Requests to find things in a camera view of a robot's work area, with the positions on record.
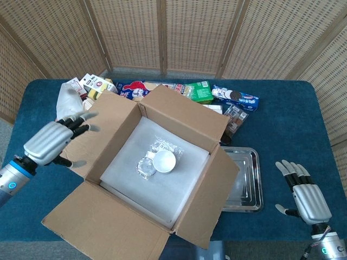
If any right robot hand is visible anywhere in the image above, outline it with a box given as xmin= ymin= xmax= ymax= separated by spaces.
xmin=275 ymin=159 xmax=333 ymax=225

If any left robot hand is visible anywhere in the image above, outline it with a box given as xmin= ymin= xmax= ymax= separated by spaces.
xmin=23 ymin=111 xmax=101 ymax=170

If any red printed cardboard box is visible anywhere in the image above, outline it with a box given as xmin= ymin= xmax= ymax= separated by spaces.
xmin=41 ymin=84 xmax=241 ymax=260

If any blue snack packet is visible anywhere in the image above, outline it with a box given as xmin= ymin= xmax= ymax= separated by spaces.
xmin=211 ymin=85 xmax=260 ymax=112

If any flat white box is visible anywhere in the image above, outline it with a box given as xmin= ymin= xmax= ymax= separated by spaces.
xmin=203 ymin=104 xmax=224 ymax=115

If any green box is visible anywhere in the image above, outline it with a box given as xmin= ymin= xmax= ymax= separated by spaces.
xmin=191 ymin=80 xmax=214 ymax=104

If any white plastic bag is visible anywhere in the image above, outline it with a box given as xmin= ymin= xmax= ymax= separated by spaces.
xmin=55 ymin=82 xmax=85 ymax=121

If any cream plastic container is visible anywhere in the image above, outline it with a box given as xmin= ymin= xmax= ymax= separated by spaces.
xmin=81 ymin=99 xmax=96 ymax=112

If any white carton with red print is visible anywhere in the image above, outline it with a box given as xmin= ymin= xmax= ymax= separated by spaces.
xmin=66 ymin=77 xmax=88 ymax=100

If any stainless steel tray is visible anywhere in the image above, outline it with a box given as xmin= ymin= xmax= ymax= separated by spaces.
xmin=221 ymin=146 xmax=264 ymax=213

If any blue tablecloth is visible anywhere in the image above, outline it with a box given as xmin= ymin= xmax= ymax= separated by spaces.
xmin=0 ymin=78 xmax=347 ymax=242

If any white carton with round sticker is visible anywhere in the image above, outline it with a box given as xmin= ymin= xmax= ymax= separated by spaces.
xmin=82 ymin=73 xmax=116 ymax=94

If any crinkled foil packet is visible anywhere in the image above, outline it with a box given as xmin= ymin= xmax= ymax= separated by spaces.
xmin=134 ymin=158 xmax=157 ymax=179

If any blue and red snack bag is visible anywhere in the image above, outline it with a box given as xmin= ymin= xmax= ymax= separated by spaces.
xmin=115 ymin=81 xmax=157 ymax=101

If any white foam sheet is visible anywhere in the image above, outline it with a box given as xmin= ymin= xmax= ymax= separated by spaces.
xmin=99 ymin=116 xmax=211 ymax=230

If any clear packet of brown snacks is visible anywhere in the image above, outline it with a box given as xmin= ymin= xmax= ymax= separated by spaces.
xmin=223 ymin=104 xmax=249 ymax=137

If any clear plastic packet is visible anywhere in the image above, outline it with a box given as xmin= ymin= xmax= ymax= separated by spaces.
xmin=147 ymin=137 xmax=185 ymax=163

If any white bowl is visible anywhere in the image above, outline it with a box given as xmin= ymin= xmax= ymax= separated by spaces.
xmin=152 ymin=150 xmax=177 ymax=174

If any clear packet with red label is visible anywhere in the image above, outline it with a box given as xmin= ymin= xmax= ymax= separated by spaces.
xmin=167 ymin=82 xmax=195 ymax=99

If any woven folding screen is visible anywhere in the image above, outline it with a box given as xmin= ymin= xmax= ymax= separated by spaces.
xmin=0 ymin=0 xmax=347 ymax=148

